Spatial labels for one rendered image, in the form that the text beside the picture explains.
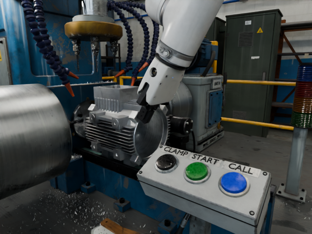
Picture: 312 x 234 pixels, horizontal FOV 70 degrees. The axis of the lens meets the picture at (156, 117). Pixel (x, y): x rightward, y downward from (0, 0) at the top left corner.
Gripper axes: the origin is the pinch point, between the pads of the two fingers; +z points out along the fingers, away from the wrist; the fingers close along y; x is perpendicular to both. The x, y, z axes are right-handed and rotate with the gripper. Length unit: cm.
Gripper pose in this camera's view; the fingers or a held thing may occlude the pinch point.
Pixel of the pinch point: (145, 114)
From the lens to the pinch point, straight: 57.5
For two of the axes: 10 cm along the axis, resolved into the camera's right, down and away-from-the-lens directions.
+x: -6.9, -6.0, 4.0
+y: 6.0, -1.8, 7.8
